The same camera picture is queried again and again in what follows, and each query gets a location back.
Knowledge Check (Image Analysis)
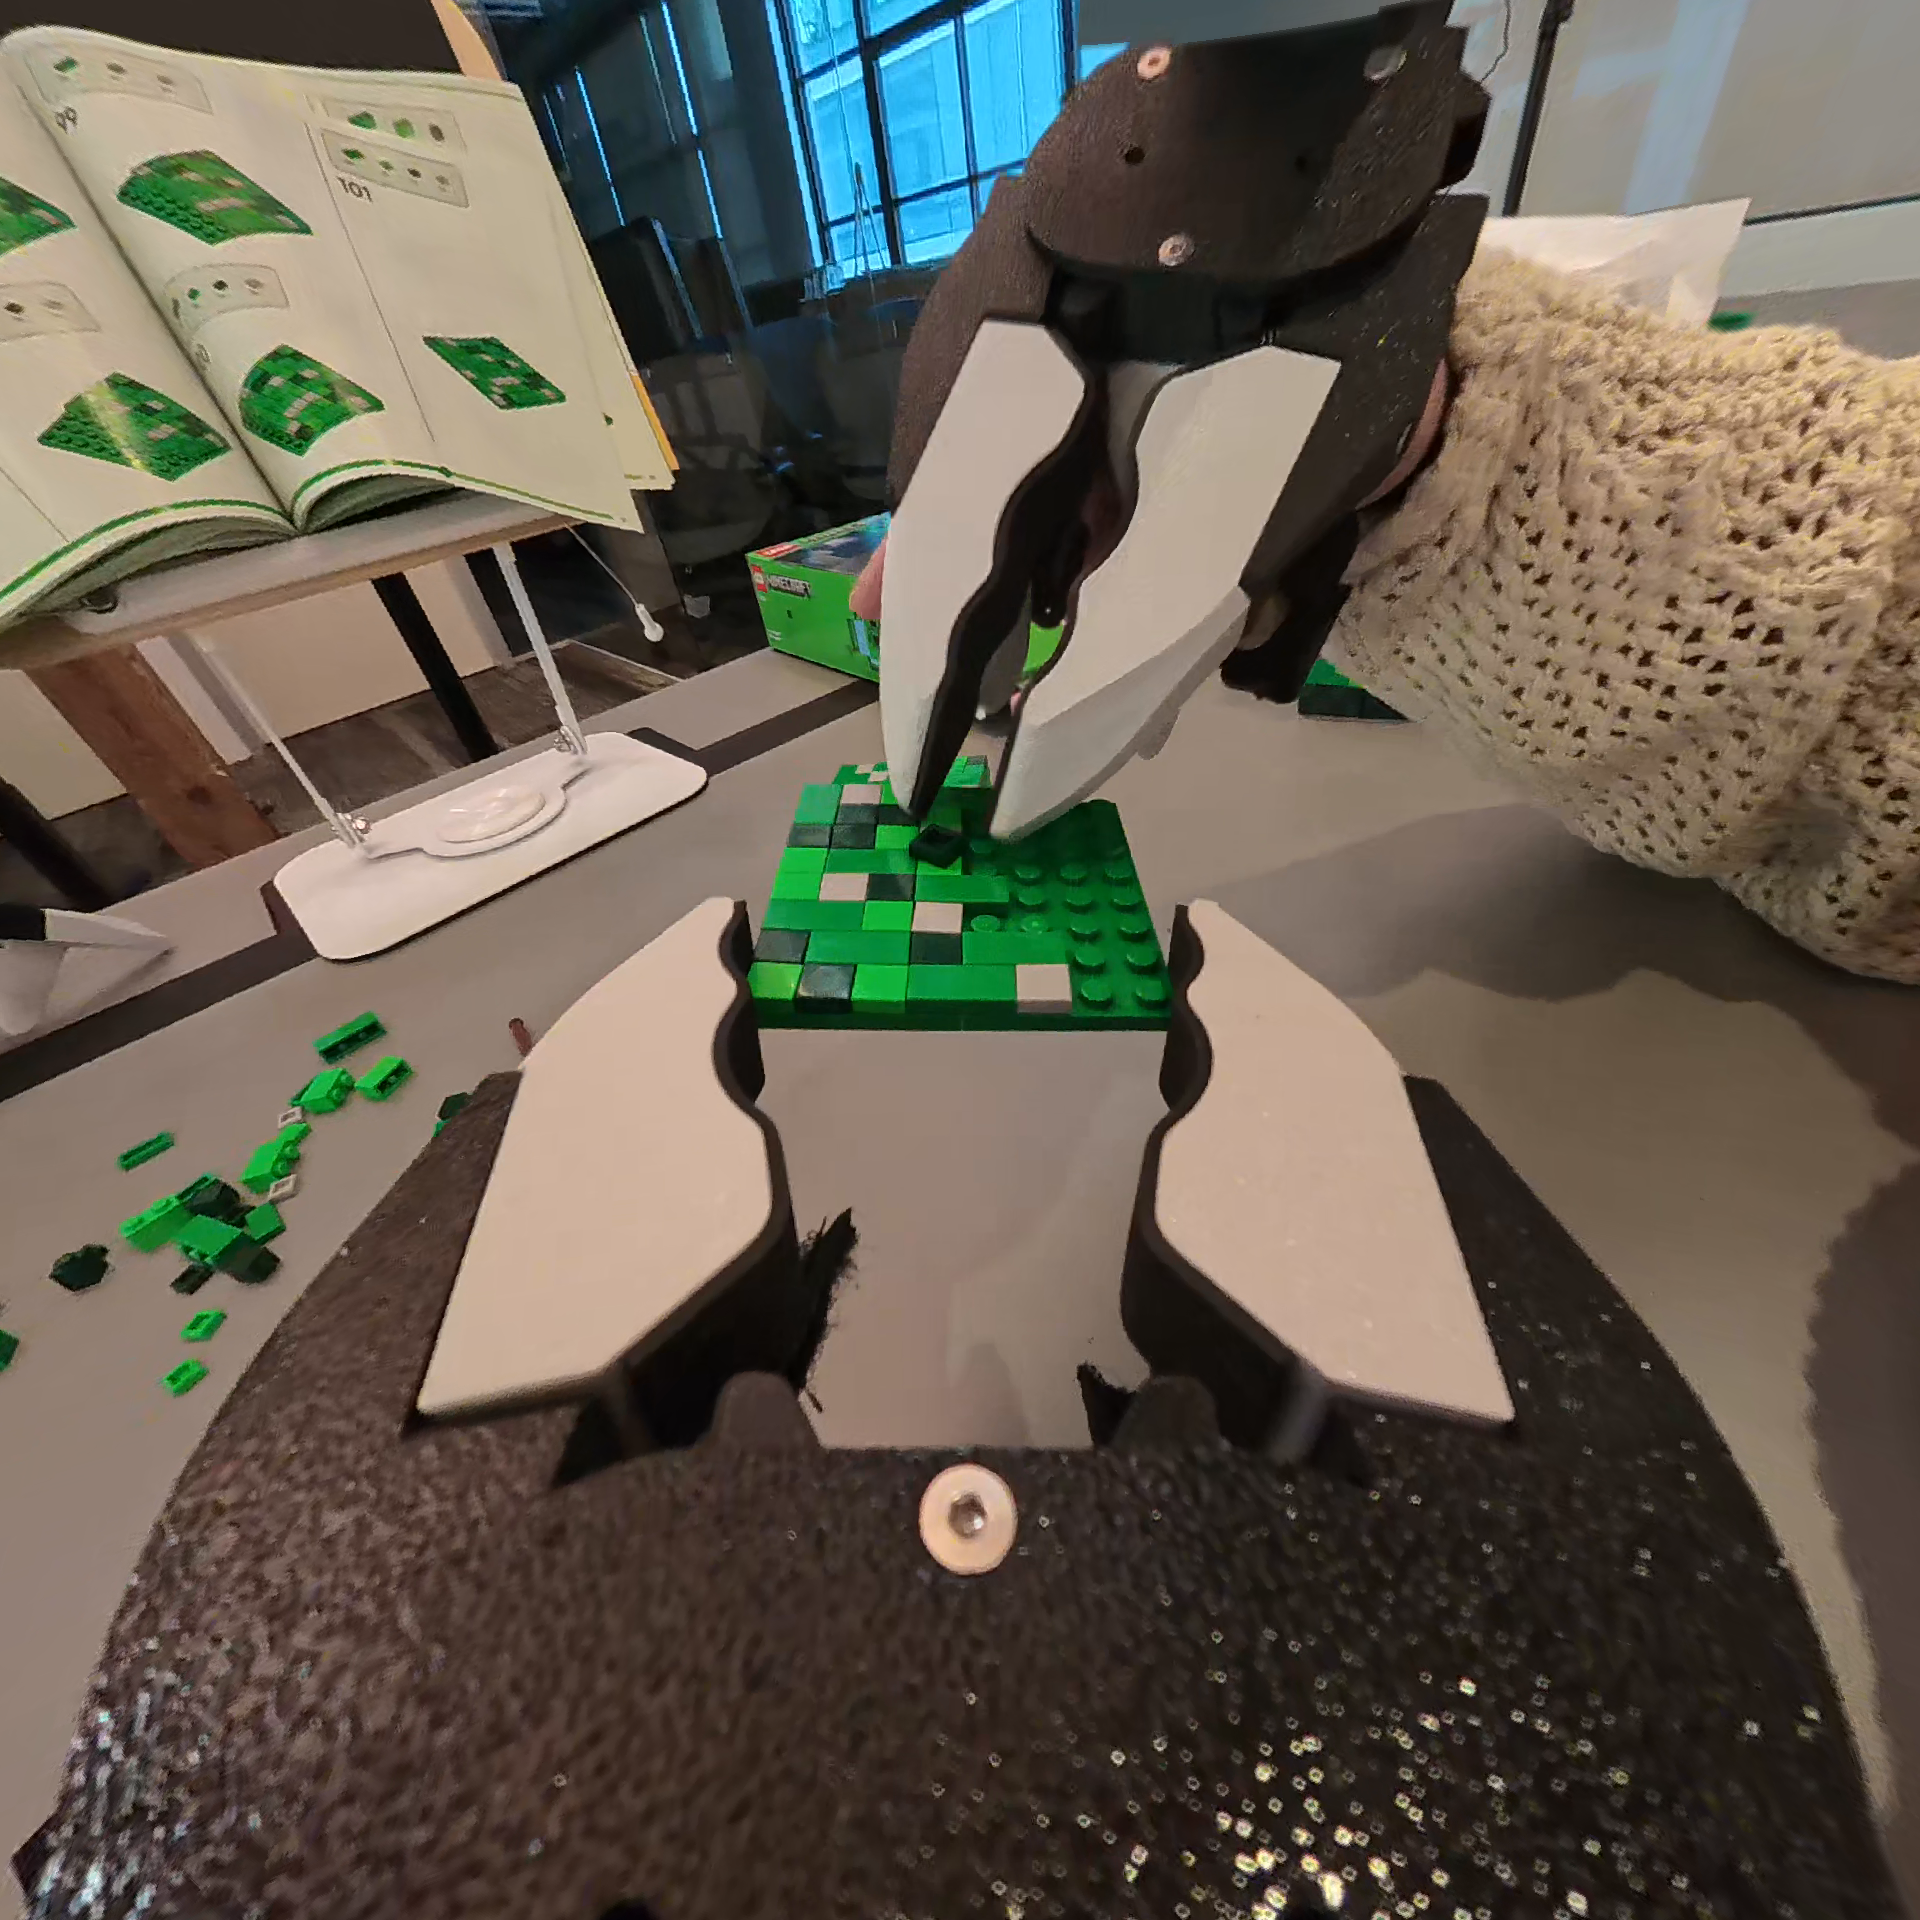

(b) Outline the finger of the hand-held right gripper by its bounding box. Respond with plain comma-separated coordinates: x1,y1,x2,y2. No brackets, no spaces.
981,347,1337,847
875,320,1093,825

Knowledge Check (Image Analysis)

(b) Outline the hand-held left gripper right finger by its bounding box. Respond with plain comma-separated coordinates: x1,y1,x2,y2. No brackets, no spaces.
1118,897,1519,1454

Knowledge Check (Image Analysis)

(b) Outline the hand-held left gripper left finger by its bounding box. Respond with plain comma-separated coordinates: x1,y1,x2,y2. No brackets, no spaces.
415,897,802,1454

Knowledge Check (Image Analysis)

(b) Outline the green lego baseplate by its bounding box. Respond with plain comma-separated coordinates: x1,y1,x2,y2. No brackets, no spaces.
745,759,1175,1034

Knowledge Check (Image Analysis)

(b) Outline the pile of lego pieces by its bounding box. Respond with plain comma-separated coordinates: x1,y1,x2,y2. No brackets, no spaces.
0,1013,473,1399

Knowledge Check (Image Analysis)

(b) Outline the green lego box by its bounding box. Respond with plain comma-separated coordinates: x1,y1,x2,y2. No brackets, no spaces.
745,510,1081,690

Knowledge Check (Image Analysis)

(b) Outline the lego instruction booklet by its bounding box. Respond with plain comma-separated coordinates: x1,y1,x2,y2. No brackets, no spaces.
0,28,677,633

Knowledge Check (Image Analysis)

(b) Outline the studio light on stand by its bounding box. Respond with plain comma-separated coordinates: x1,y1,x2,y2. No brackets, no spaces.
1501,0,1574,217

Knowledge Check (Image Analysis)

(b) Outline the large paned window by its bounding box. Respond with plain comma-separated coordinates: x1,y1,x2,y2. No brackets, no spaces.
770,0,1081,279

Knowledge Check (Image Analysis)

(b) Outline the white book stand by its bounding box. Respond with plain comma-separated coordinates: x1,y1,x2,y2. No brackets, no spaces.
0,492,713,963

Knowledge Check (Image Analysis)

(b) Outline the white paper bag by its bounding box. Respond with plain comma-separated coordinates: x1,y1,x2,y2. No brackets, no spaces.
1501,194,1749,325

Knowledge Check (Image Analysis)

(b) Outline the spare black white gripper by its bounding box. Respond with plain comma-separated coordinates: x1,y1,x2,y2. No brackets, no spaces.
0,904,178,1035

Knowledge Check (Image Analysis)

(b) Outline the white pull cord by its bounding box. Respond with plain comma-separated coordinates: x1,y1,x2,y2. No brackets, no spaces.
570,526,666,648

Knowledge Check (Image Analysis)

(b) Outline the wooden post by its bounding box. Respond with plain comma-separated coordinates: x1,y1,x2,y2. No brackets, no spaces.
24,651,286,876

